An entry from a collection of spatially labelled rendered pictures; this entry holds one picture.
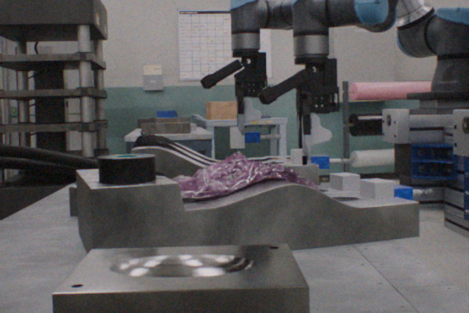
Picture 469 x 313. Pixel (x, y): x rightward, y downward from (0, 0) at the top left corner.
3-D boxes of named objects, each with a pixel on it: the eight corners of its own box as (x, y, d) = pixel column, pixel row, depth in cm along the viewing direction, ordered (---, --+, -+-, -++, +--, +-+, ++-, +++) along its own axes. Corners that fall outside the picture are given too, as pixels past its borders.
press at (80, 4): (116, 204, 657) (110, 11, 646) (101, 232, 504) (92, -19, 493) (27, 207, 647) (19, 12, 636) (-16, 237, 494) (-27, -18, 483)
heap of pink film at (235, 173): (292, 188, 113) (291, 145, 112) (338, 201, 96) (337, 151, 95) (152, 197, 105) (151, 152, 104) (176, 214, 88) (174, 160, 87)
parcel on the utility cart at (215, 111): (238, 123, 754) (237, 100, 753) (244, 124, 723) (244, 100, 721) (205, 124, 745) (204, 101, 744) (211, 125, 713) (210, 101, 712)
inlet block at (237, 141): (280, 146, 161) (279, 125, 160) (282, 147, 156) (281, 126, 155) (230, 146, 160) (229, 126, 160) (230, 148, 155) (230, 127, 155)
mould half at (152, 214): (339, 211, 120) (338, 155, 119) (419, 237, 95) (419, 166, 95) (78, 234, 104) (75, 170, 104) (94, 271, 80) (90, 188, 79)
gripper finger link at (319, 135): (333, 157, 123) (331, 113, 125) (305, 157, 123) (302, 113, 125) (331, 159, 127) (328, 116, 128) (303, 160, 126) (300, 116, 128)
